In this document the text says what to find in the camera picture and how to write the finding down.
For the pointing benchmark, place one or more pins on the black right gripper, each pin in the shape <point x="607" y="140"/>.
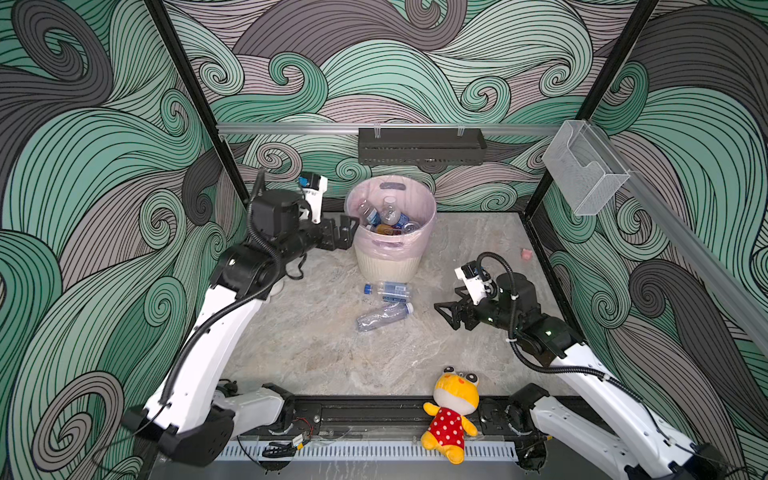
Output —
<point x="457" y="309"/>

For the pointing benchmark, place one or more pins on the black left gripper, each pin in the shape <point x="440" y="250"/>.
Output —
<point x="343" y="236"/>

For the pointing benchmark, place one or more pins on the blue mountain label bottle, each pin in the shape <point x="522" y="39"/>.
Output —
<point x="405" y="225"/>

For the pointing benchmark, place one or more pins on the crushed purple label bottle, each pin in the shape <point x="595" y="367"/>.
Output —
<point x="389" y="314"/>

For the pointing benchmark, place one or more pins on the light blue label bottle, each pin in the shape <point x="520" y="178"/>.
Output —
<point x="389" y="292"/>

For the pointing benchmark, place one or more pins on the blue Chinese label water bottle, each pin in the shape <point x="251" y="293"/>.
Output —
<point x="368" y="214"/>

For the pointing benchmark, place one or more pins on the red yellow tea bottle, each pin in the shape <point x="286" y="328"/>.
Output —
<point x="384" y="229"/>

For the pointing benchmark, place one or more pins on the clear bottle green band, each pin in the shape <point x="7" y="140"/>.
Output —
<point x="390" y="213"/>

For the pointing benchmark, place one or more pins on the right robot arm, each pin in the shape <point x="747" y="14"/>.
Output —
<point x="633" y="442"/>

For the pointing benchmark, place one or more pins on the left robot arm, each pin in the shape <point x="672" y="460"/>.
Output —
<point x="184" y="418"/>

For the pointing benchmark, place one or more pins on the white ribbed waste bin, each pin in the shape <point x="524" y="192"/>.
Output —
<point x="380" y="261"/>

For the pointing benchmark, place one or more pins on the pink plastic bin liner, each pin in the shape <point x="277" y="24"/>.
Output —
<point x="414" y="199"/>

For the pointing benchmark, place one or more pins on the yellow plush toy red dress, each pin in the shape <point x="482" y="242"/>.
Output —
<point x="455" y="397"/>

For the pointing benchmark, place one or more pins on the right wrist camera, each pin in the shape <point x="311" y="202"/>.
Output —
<point x="470" y="275"/>

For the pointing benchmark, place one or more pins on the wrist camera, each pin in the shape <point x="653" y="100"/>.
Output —
<point x="313" y="187"/>
<point x="470" y="275"/>

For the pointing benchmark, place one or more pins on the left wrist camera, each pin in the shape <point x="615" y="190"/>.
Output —
<point x="313" y="187"/>

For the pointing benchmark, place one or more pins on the black wall shelf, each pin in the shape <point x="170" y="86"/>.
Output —
<point x="411" y="146"/>

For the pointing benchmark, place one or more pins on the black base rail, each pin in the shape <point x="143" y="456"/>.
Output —
<point x="333" y="416"/>

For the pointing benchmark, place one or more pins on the white slotted cable duct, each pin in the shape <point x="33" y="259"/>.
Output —
<point x="476" y="451"/>

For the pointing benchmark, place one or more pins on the clear acrylic wall holder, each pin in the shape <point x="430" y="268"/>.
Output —
<point x="585" y="166"/>

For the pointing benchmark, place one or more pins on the aluminium wall rail right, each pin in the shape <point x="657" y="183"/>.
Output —
<point x="653" y="181"/>

